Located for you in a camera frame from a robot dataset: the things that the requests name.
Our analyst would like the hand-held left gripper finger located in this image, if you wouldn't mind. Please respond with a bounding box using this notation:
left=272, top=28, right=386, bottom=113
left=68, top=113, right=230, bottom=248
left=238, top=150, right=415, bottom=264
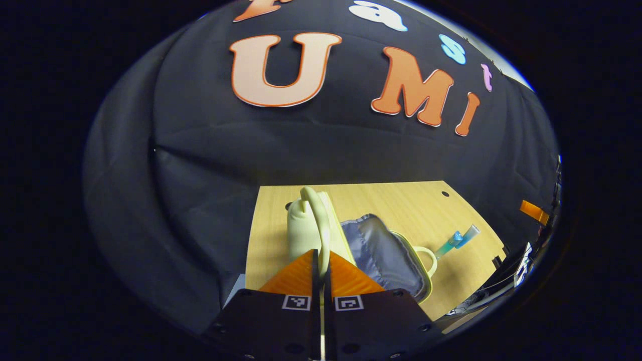
left=324, top=251, right=444, bottom=361
left=203, top=249, right=322, bottom=361

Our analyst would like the blue translucent squeeze tube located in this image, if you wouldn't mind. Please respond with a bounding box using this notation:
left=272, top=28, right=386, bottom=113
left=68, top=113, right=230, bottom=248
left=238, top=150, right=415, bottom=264
left=435, top=225, right=480, bottom=260

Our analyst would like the cream yellow suitcase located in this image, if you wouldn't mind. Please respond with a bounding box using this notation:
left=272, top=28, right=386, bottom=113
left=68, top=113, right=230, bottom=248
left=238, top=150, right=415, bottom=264
left=286, top=187, right=438, bottom=305

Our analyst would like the black backdrop cloth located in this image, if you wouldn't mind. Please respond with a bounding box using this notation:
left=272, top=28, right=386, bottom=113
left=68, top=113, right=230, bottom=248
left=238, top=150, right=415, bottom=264
left=83, top=0, right=561, bottom=334

